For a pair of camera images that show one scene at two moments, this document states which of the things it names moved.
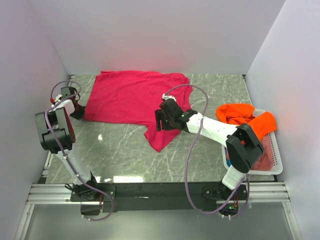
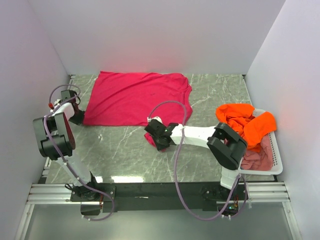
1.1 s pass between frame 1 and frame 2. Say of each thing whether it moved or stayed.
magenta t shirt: stayed
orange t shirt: stayed
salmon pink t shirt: stayed
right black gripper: moved
